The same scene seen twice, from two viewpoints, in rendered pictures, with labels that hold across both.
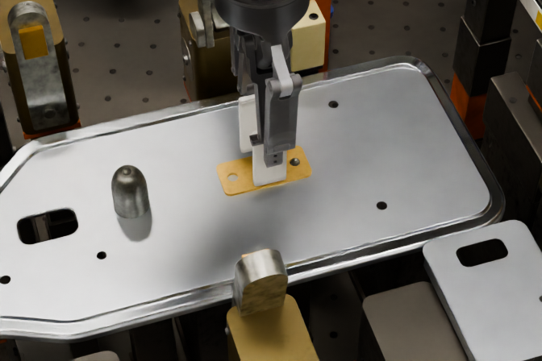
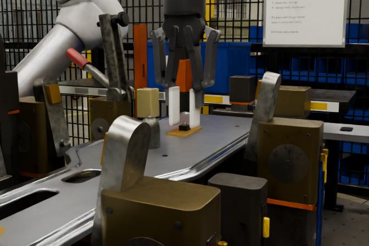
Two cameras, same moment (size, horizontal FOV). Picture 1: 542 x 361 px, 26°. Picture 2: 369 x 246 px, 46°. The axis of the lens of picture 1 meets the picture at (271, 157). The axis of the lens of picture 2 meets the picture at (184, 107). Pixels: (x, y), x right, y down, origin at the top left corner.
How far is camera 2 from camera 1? 90 cm
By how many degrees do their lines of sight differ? 56
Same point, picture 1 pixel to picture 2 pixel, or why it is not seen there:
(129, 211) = (157, 141)
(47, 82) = (60, 123)
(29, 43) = (53, 93)
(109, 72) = not seen: outside the picture
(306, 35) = (154, 95)
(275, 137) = (211, 72)
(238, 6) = not seen: outside the picture
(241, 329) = (273, 122)
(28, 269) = not seen: hidden behind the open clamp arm
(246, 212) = (198, 137)
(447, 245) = not seen: hidden behind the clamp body
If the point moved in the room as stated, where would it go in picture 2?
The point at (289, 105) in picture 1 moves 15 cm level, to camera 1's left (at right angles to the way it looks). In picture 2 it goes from (215, 49) to (151, 51)
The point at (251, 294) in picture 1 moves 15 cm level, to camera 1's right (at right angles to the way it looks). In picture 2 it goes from (273, 94) to (320, 86)
